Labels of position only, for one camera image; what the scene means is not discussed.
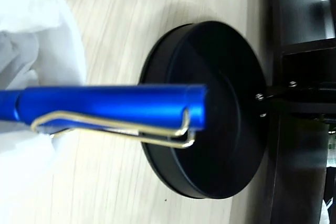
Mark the blue pen with metal clip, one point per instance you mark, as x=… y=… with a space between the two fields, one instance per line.
x=105 y=100

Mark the crumpled white tissue paper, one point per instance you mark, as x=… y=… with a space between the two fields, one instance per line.
x=15 y=45

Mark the black round stand base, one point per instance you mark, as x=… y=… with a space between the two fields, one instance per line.
x=223 y=129

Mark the dark wooden shelf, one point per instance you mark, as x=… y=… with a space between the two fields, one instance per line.
x=296 y=155

